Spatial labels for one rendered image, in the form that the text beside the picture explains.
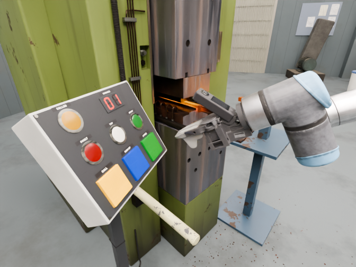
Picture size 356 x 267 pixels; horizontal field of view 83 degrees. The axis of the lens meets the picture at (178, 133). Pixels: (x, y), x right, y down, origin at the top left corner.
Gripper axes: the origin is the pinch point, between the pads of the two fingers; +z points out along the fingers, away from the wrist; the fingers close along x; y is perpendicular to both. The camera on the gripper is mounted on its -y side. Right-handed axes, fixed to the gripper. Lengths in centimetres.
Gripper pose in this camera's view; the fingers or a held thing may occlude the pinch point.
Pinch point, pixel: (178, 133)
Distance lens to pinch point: 60.2
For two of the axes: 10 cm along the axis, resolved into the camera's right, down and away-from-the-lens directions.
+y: 4.7, 8.5, 2.3
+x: 3.4, -4.1, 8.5
